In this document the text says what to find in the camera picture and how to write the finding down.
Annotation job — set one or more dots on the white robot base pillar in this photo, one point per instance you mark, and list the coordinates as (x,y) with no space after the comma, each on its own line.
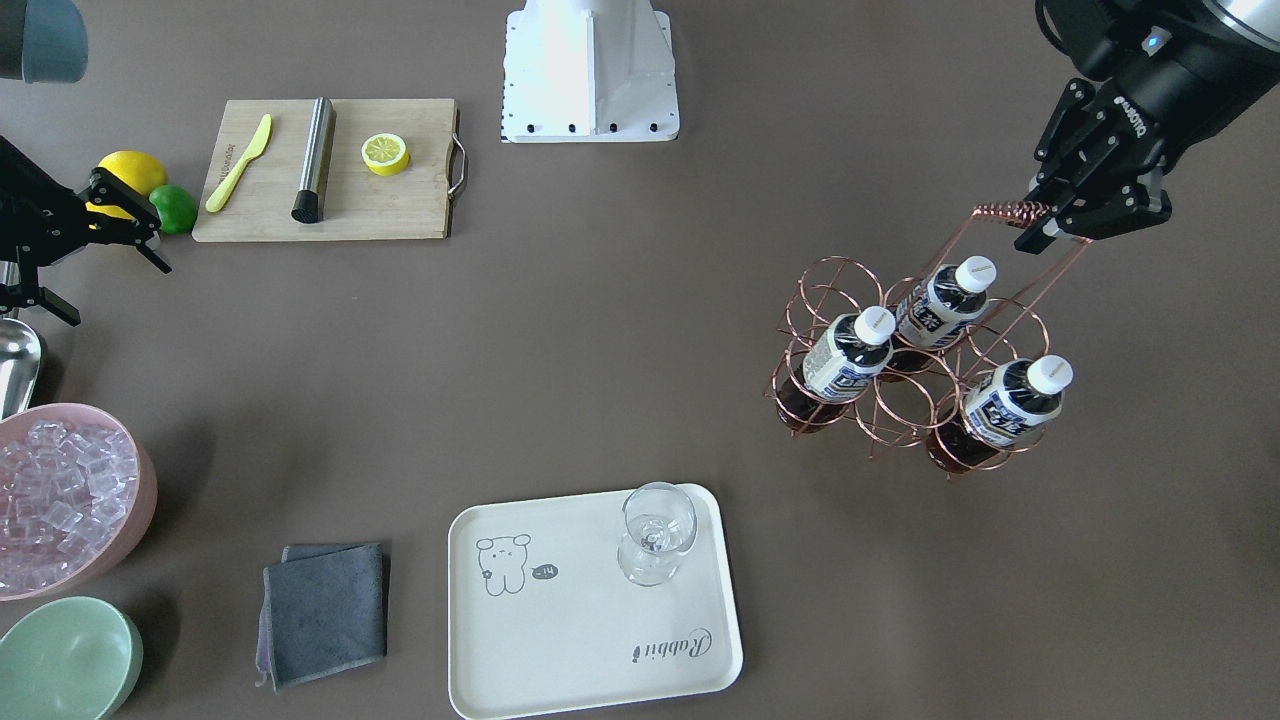
(589,72)

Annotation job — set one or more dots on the grey folded cloth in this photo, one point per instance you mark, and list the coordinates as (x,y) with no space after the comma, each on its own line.
(323,611)

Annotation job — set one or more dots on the green bowl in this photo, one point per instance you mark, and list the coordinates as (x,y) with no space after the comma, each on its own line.
(74,658)

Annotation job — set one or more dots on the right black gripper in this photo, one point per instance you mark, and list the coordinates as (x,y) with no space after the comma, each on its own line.
(30,222)

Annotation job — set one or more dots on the yellow plastic knife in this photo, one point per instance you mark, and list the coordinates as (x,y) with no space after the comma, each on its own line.
(253,151)

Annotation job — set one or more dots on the pink bowl of ice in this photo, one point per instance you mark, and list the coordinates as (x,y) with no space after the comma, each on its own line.
(78,494)

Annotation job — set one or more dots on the half lemon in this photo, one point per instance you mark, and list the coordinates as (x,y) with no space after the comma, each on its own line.
(385,154)

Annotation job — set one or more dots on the wooden cutting board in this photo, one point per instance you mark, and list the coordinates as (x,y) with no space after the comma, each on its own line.
(358,205)

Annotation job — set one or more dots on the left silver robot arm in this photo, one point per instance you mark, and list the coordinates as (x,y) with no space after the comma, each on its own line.
(1154,78)

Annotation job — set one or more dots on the tea bottle in basket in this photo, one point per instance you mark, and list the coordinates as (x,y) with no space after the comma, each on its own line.
(1009,405)
(937,310)

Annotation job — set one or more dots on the copper wire bottle basket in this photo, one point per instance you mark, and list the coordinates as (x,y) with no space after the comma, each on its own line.
(919,399)

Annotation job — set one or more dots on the tea bottle moved to tray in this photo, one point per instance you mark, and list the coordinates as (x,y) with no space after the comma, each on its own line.
(837,369)

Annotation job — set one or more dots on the clear wine glass on tray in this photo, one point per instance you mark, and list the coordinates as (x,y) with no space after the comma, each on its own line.
(660,527)

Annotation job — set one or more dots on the cream rabbit tray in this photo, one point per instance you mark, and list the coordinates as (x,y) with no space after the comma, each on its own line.
(541,618)

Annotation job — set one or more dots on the green lime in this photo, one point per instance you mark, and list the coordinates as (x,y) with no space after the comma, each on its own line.
(175,208)

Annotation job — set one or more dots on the metal ice scoop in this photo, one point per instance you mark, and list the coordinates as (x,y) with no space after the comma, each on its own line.
(22,358)

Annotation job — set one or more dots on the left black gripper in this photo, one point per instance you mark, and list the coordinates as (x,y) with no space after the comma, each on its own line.
(1172,88)

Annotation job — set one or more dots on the yellow lemon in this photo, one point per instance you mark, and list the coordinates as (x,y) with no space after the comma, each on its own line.
(140,171)
(112,211)

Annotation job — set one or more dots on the steel muddler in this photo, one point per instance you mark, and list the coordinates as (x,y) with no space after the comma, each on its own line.
(310,196)

